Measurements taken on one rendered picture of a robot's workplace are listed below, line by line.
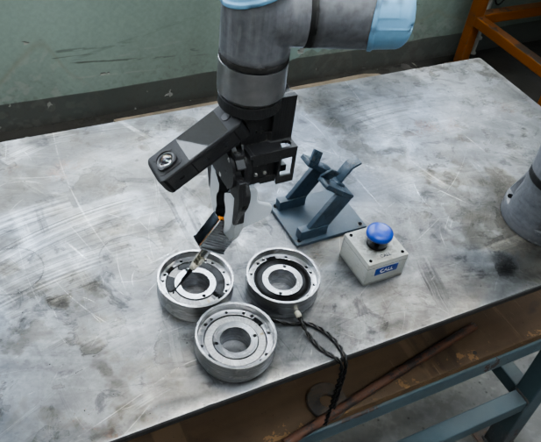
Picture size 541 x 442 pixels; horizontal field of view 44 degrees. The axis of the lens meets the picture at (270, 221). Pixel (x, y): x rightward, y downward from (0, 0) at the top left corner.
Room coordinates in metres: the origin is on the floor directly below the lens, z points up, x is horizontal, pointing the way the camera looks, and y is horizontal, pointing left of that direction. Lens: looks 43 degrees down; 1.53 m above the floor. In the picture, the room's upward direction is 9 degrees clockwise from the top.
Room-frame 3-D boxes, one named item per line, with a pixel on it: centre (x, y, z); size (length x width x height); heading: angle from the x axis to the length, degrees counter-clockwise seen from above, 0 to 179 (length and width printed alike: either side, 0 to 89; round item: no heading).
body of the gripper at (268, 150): (0.63, 0.04, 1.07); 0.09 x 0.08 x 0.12; 122
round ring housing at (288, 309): (0.63, -0.03, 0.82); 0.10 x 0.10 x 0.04
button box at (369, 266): (0.72, -0.17, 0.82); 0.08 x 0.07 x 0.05; 122
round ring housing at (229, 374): (0.52, 0.02, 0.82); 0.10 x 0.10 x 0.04
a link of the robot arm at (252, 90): (0.63, 0.04, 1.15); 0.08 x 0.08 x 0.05
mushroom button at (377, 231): (0.72, -0.16, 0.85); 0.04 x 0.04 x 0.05
